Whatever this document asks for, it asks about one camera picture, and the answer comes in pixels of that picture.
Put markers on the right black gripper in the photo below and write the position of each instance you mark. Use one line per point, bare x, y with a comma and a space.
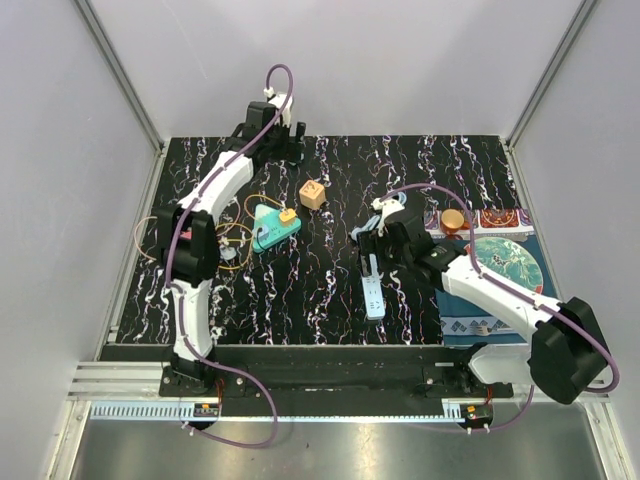
369, 243

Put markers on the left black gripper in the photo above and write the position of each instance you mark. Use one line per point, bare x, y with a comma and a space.
290, 151

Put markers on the yellow cube charger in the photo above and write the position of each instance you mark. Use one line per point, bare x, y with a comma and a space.
287, 217

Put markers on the teal triangular power strip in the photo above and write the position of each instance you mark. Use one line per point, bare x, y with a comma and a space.
265, 215

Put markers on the blue cube charger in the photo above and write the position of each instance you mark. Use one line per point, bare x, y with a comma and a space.
261, 234

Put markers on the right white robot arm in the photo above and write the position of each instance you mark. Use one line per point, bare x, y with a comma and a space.
563, 350

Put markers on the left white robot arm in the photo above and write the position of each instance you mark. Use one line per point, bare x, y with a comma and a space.
187, 242

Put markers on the wooden cube charger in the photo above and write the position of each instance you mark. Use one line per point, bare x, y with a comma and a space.
312, 195

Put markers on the orange cup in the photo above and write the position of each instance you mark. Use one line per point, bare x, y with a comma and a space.
451, 221

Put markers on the blue placemat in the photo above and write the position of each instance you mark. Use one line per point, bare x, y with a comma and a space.
459, 317

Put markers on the red and green plate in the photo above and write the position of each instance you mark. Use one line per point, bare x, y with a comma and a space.
510, 260

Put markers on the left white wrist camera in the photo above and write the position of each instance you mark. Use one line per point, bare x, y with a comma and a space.
283, 102

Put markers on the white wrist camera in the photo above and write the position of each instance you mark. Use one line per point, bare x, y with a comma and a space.
385, 208
283, 102

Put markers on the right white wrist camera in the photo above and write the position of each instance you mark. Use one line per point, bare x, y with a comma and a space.
385, 208

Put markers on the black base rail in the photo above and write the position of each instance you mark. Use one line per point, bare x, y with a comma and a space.
238, 370

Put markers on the left aluminium post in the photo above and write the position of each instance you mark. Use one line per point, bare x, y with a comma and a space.
115, 66

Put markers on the aluminium post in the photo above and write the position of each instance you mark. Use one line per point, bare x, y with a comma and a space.
578, 22
115, 66

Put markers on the right aluminium post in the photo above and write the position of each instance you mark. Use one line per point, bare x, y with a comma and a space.
578, 22

